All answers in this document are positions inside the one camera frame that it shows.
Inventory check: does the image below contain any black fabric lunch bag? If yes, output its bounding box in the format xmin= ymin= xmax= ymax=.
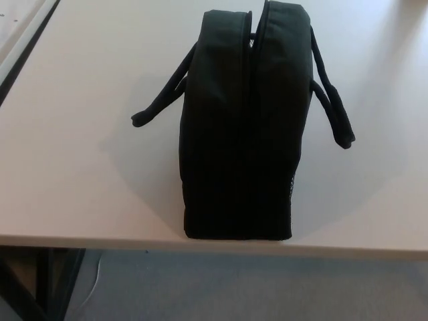
xmin=130 ymin=0 xmax=356 ymax=241

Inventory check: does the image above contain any white neighbouring desk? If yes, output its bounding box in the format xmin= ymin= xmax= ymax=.
xmin=0 ymin=0 xmax=58 ymax=74

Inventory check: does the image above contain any white floor cable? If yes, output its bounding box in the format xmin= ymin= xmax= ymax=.
xmin=78 ymin=249 xmax=102 ymax=306

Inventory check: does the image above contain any black metal table frame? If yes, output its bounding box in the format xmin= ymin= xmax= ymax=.
xmin=0 ymin=246 xmax=87 ymax=321

